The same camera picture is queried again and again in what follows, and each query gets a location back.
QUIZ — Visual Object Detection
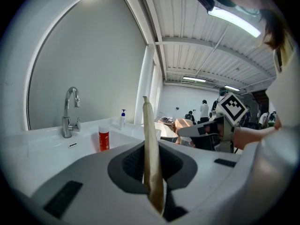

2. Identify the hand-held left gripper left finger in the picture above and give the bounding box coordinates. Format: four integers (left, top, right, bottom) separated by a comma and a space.
30, 141, 165, 225

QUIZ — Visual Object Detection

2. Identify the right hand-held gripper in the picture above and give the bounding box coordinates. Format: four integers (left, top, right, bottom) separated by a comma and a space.
177, 92, 248, 153

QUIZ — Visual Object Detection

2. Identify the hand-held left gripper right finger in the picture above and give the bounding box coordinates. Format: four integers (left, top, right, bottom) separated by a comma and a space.
159, 140, 247, 225

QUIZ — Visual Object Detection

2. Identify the wooden brush handle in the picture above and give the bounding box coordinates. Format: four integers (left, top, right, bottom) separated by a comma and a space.
142, 95, 167, 217

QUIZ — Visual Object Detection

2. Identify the person's right forearm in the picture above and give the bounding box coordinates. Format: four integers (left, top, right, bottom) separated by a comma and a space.
233, 123, 283, 150

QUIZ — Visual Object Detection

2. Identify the large closed cardboard box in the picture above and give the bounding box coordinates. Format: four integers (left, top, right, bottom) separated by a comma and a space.
174, 117, 196, 147

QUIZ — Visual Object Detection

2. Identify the freestanding bathtub white inside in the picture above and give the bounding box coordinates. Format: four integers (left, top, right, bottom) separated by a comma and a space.
153, 122, 179, 143

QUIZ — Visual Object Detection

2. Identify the orange tube white cap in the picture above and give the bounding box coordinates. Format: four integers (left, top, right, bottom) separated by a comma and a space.
98, 125, 111, 152

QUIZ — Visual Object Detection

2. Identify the white ceramic sink basin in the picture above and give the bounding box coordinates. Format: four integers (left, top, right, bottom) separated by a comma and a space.
0, 117, 162, 198

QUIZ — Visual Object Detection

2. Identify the chrome faucet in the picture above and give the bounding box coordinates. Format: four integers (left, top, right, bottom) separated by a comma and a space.
61, 86, 82, 139

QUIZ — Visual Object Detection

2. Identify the white pump bottle blue top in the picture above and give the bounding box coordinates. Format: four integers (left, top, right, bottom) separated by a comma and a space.
119, 109, 127, 129

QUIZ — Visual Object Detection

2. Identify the white pillar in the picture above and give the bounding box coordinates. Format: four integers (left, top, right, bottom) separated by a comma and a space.
134, 45, 156, 126

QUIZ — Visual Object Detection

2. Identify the large grey wall panel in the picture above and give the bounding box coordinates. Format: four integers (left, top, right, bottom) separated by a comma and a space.
26, 0, 150, 131

